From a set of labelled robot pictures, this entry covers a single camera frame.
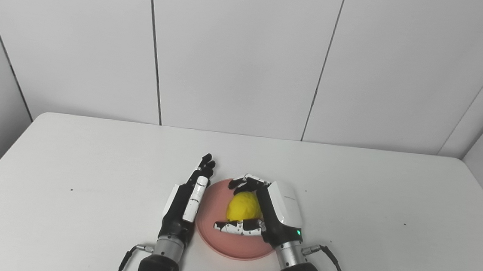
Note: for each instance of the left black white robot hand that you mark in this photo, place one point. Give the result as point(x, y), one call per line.
point(186, 204)

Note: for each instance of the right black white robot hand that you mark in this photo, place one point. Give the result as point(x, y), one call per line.
point(276, 215)

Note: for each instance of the yellow lemon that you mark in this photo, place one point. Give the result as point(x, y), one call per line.
point(243, 206)

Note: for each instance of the pink plate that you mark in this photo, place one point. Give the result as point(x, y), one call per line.
point(228, 242)

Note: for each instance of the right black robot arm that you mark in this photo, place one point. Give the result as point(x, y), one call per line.
point(300, 269)

